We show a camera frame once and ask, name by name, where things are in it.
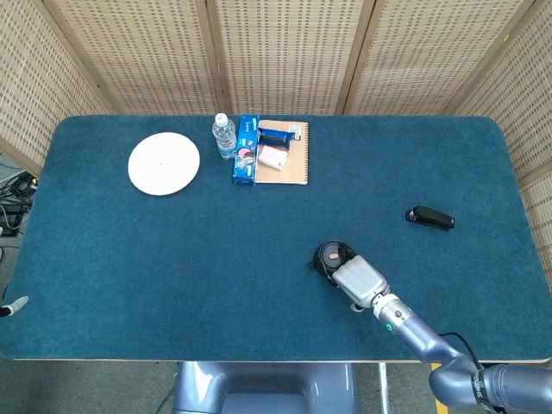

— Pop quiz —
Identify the blue carpet tablecloth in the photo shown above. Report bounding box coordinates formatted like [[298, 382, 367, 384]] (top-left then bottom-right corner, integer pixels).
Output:
[[0, 114, 547, 362]]

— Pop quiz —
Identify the white round plate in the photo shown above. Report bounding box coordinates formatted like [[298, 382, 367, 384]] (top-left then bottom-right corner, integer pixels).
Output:
[[127, 132, 201, 197]]

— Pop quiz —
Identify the blue cookie packet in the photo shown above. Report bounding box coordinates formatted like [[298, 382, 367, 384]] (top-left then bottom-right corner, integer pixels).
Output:
[[257, 128, 303, 148]]

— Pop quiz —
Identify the black floor cable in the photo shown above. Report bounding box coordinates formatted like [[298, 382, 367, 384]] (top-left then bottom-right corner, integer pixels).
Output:
[[0, 163, 41, 204]]

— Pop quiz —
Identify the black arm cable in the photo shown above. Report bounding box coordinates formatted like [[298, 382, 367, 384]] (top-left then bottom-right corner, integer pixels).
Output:
[[438, 331, 486, 372]]

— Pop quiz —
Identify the long blue cardboard box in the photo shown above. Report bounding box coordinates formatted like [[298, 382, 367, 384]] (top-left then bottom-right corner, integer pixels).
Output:
[[232, 114, 261, 186]]

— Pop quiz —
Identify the black arm strap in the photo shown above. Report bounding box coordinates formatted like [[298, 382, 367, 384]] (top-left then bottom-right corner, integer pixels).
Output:
[[469, 366, 492, 407]]

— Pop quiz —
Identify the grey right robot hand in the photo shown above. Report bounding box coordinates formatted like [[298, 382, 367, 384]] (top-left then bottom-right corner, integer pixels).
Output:
[[330, 254, 390, 313]]

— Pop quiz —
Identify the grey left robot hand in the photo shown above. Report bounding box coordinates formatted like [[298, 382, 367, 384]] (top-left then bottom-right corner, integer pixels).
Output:
[[0, 295, 30, 319]]

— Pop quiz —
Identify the black stapler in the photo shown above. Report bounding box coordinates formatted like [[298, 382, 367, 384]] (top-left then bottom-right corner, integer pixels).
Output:
[[405, 205, 456, 232]]

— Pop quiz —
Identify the clear plastic water bottle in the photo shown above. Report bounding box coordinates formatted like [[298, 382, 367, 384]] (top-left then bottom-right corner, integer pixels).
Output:
[[211, 112, 238, 160]]

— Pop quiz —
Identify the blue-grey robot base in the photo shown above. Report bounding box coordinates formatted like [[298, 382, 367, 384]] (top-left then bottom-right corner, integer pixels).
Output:
[[172, 361, 359, 414]]

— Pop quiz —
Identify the tan spiral notebook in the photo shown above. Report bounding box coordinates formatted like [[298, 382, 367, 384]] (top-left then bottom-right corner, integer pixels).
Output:
[[254, 120, 311, 186]]

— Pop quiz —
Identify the woven bamboo screen panel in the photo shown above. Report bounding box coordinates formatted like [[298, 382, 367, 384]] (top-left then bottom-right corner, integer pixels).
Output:
[[452, 0, 552, 273], [0, 0, 116, 178], [196, 0, 376, 116], [42, 0, 232, 116], [336, 0, 536, 116]]

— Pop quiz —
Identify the white table leg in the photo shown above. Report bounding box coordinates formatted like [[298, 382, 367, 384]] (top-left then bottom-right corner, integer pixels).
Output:
[[378, 361, 390, 414]]

